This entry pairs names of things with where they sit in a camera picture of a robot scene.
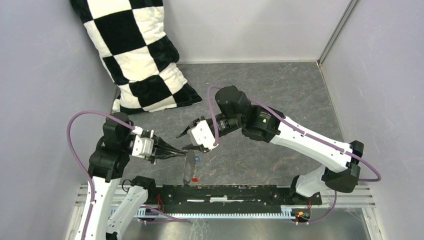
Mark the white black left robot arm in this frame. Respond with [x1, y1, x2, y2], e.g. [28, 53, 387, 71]
[66, 110, 187, 240]

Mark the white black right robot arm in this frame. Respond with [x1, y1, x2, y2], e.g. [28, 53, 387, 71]
[179, 85, 364, 204]

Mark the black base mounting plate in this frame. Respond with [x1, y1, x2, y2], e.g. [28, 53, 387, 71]
[146, 185, 323, 214]

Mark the black white checkered pillow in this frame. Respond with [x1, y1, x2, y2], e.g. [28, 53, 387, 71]
[70, 0, 202, 115]

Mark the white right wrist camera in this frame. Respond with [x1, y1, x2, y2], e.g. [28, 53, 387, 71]
[188, 120, 219, 153]

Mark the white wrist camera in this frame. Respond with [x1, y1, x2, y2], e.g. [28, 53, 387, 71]
[131, 126, 155, 160]
[188, 120, 219, 153]

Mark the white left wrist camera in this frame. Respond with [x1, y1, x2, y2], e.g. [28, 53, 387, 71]
[131, 126, 155, 160]

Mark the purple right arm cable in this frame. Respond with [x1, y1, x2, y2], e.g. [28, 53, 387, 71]
[206, 86, 382, 183]

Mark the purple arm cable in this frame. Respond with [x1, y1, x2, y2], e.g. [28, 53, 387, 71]
[66, 110, 137, 240]
[206, 86, 382, 183]

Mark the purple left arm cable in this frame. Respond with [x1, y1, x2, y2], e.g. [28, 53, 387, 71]
[66, 110, 137, 240]

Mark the white slotted cable duct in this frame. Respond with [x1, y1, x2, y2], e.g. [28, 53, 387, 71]
[133, 207, 310, 220]

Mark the aluminium corner frame post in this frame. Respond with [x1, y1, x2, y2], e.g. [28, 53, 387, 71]
[316, 0, 361, 68]

